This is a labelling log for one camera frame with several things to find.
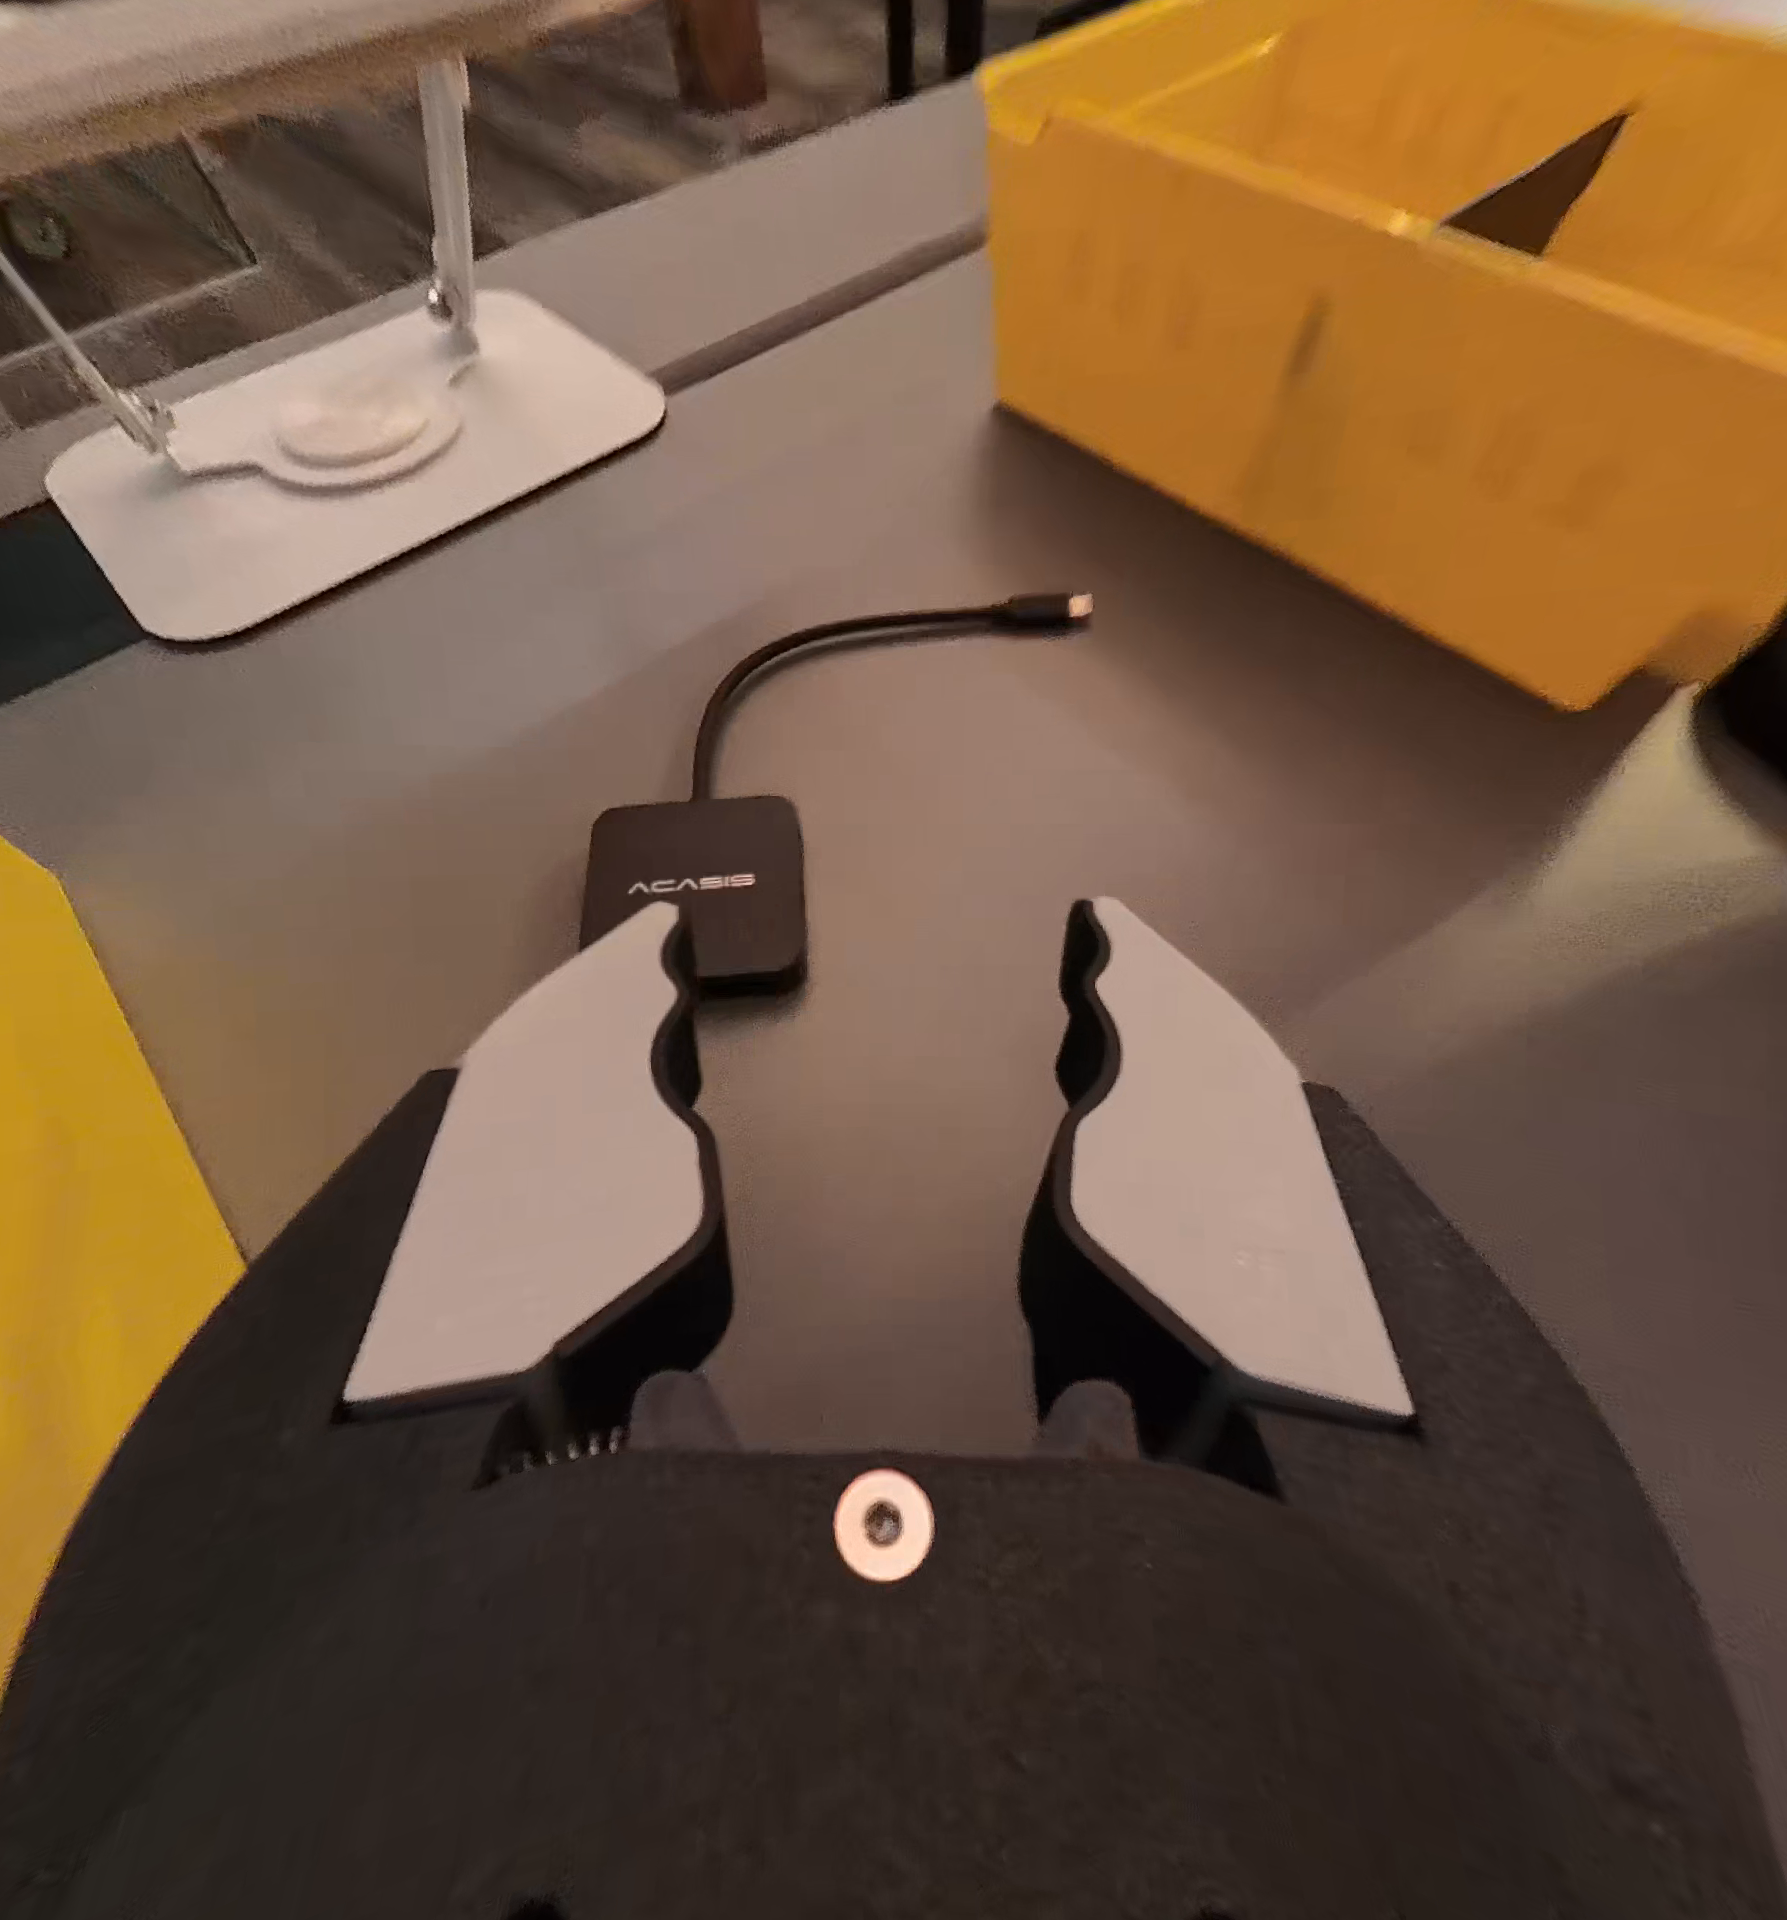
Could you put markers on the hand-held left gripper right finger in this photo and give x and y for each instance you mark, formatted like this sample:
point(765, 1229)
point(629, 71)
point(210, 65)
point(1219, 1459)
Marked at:
point(1209, 1185)

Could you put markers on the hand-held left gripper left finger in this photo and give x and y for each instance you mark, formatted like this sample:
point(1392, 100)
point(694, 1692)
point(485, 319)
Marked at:
point(548, 1185)

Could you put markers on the yellow box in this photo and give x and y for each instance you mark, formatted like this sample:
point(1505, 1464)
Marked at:
point(37, 1231)
point(1402, 344)

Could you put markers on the white laptop stand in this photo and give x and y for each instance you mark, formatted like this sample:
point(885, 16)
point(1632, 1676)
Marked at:
point(368, 465)

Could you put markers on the brown wooden post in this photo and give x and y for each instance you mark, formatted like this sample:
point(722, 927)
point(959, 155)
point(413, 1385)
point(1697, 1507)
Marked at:
point(726, 51)

